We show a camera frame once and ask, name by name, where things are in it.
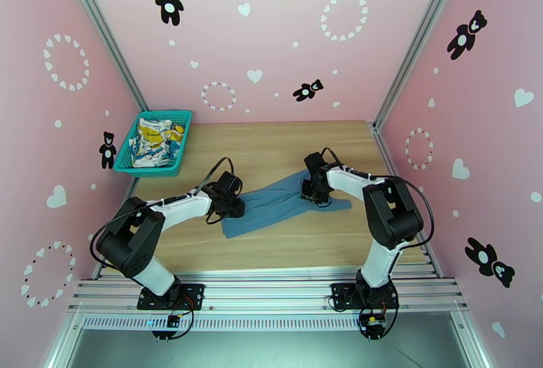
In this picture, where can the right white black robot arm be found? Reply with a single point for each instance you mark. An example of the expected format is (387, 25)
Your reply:
(392, 214)

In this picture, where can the black yellow controller box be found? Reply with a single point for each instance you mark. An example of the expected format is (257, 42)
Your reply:
(373, 323)

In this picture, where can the aluminium frame corner post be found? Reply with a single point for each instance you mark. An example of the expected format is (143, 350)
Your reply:
(106, 36)
(420, 40)

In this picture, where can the small black circuit board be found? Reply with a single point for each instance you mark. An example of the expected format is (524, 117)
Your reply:
(173, 321)

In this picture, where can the black teddy bear wall sticker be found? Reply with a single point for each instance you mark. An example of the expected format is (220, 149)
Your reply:
(169, 14)

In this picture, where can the perforated metal strip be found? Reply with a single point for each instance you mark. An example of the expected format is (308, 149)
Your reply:
(263, 322)

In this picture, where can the blue tank top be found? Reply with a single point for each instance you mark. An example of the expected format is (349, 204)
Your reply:
(271, 207)

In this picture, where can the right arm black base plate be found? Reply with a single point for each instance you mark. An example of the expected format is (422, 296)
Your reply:
(339, 294)

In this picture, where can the aluminium mounting rail beam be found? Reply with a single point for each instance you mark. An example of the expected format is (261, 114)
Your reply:
(267, 294)

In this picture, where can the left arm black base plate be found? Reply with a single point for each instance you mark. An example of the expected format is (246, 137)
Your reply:
(193, 292)

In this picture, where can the teal plastic laundry basket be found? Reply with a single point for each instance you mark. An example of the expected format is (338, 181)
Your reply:
(123, 159)

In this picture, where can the white yellow blue printed garment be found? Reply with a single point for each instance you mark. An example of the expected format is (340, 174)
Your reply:
(155, 142)

